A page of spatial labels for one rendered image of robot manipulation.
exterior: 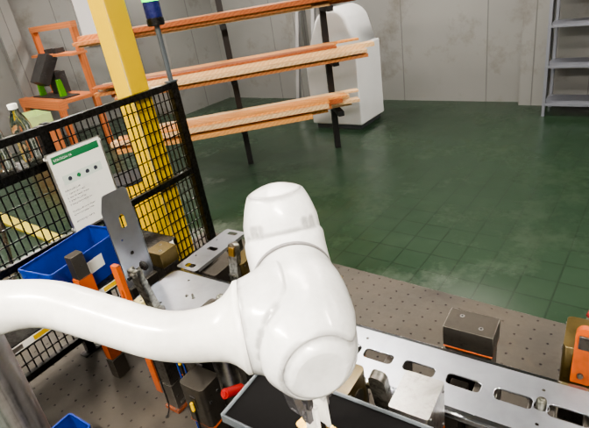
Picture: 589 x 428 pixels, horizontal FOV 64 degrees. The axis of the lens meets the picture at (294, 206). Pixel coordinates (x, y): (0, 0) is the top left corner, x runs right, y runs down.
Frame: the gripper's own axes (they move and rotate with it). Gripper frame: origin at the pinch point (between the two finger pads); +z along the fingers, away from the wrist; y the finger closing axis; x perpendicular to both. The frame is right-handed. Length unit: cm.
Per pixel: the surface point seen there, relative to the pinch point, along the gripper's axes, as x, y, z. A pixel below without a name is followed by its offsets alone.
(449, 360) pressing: -2.5, 41.2, 20.3
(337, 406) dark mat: 0.6, 5.7, 4.2
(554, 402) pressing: -25, 43, 20
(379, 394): 2.3, 20.0, 15.2
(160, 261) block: 100, 26, 17
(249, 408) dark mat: 13.7, -4.3, 4.2
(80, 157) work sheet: 130, 22, -20
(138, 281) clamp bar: 70, 5, 2
